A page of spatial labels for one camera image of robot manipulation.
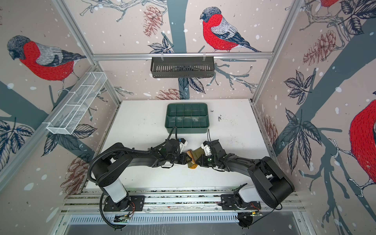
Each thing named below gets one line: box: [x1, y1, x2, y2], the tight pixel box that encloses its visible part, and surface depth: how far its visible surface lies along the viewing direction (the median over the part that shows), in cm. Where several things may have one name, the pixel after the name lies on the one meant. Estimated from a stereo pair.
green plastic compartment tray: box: [164, 102, 210, 134], surface depth 111 cm
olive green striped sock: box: [186, 146, 206, 169], surface depth 89 cm
